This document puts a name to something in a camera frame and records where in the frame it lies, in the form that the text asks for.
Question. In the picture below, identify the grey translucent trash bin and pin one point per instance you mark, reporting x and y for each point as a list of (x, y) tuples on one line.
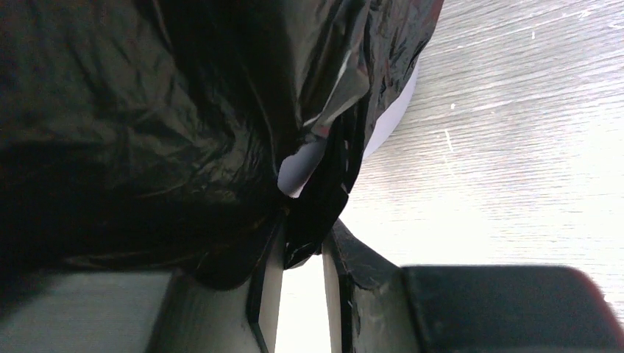
[(385, 122)]

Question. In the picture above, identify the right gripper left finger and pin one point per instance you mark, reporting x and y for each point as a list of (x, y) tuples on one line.
[(143, 311)]

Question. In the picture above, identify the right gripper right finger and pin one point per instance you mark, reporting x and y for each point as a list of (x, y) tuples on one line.
[(376, 306)]

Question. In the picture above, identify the black trash bag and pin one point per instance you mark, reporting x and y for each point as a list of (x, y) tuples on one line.
[(158, 134)]

